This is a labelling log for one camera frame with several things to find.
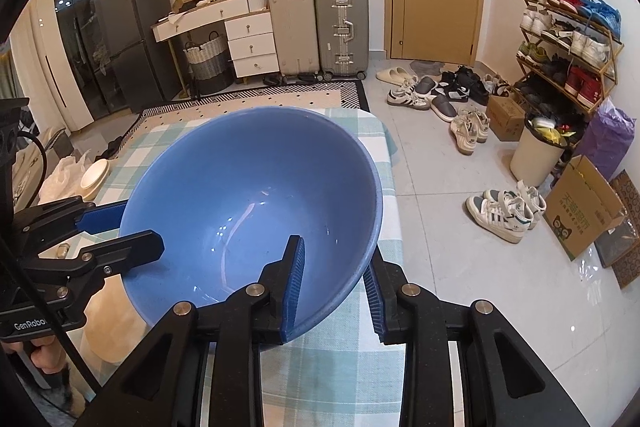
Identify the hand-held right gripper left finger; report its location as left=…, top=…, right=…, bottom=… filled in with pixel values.
left=87, top=234, right=306, bottom=427

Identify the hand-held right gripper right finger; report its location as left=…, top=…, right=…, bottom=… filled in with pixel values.
left=362, top=247, right=591, bottom=427

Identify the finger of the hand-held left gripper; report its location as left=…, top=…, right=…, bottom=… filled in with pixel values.
left=14, top=195, right=130, bottom=244
left=21, top=229, right=166, bottom=296

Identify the blue bowl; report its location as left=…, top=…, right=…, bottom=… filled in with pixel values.
left=118, top=106, right=384, bottom=344

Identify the stack of cream bowls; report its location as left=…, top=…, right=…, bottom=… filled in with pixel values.
left=80, top=158, right=111, bottom=202

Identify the person's left hand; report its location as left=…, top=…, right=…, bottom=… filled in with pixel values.
left=1, top=341, right=72, bottom=376

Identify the white plastic bag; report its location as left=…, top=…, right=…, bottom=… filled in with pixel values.
left=39, top=150, right=108, bottom=202

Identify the dark cloth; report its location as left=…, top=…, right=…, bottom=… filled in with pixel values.
left=95, top=134, right=133, bottom=160

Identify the teal checkered tablecloth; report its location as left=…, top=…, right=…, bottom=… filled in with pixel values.
left=95, top=107, right=416, bottom=427

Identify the white green sneaker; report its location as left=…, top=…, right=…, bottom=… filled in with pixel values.
left=466, top=189, right=531, bottom=244
left=515, top=179, right=548, bottom=230

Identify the grey refrigerator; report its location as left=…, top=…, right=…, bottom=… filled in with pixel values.
left=91, top=0, right=183, bottom=112

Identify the woven laundry basket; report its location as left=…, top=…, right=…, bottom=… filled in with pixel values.
left=182, top=32, right=235, bottom=80

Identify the dark glass cabinet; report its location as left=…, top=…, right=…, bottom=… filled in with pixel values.
left=51, top=0, right=126, bottom=122

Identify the scattered shoes group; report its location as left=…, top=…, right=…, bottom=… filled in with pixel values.
left=375, top=64, right=511, bottom=155

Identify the cream trash bin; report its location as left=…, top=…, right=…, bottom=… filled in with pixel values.
left=510, top=114, right=568, bottom=188

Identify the small brown cardboard box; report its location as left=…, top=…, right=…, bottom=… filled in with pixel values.
left=486, top=94, right=528, bottom=142

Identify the printed cardboard box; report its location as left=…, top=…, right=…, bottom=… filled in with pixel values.
left=542, top=155, right=626, bottom=262

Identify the white vanity desk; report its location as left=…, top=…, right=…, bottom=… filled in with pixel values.
left=151, top=0, right=281, bottom=100

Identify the silver suitcase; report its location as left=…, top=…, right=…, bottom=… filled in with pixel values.
left=314, top=0, right=370, bottom=80

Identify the beige suitcase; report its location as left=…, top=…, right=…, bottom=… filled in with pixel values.
left=267, top=0, right=322, bottom=78

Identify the brown patterned doormat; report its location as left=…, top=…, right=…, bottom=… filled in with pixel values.
left=595, top=169, right=640, bottom=290

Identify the purple plastic bag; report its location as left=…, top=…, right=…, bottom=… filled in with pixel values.
left=572, top=97, right=636, bottom=182

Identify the gold metal shoe rack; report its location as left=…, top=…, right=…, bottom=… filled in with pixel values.
left=515, top=0, right=626, bottom=118

